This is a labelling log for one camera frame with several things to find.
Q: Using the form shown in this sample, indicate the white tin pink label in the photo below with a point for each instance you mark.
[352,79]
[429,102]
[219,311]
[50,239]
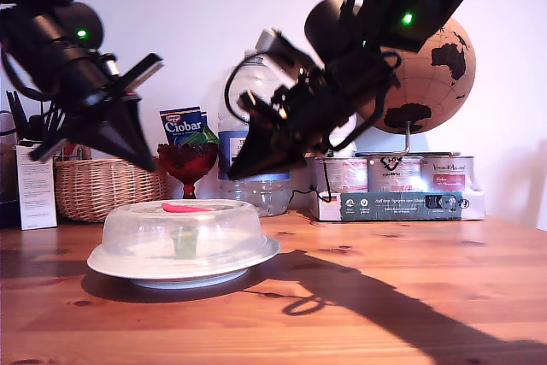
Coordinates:
[342,177]

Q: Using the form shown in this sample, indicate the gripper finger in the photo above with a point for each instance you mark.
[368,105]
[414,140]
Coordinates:
[252,143]
[107,138]
[130,125]
[282,153]

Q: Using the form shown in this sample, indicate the black stick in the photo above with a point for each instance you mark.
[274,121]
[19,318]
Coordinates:
[17,115]

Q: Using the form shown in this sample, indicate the cork globe on stand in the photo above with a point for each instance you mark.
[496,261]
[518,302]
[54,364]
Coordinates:
[436,83]

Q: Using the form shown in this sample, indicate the white ceramic plate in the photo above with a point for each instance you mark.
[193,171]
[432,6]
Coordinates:
[184,283]

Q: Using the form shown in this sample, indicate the red glass goblet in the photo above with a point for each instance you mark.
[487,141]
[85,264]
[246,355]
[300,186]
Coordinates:
[188,164]

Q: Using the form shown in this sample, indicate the dark brown box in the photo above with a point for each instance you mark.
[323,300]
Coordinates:
[6,185]

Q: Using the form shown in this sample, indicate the blue Ciobar box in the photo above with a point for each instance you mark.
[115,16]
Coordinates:
[204,119]
[181,125]

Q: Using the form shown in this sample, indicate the white tin black scribble label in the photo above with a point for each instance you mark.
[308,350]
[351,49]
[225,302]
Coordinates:
[393,177]

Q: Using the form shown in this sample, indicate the green foil packet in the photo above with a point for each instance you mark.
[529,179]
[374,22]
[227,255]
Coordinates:
[207,136]

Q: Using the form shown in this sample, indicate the cardboard tin tray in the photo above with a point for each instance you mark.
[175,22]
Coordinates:
[384,209]

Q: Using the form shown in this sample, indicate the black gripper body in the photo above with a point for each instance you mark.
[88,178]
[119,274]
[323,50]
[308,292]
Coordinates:
[98,91]
[312,108]

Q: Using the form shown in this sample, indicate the large clear water bottle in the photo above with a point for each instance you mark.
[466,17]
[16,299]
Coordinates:
[260,196]

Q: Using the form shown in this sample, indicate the white printed carton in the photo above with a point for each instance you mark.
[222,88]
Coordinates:
[36,194]

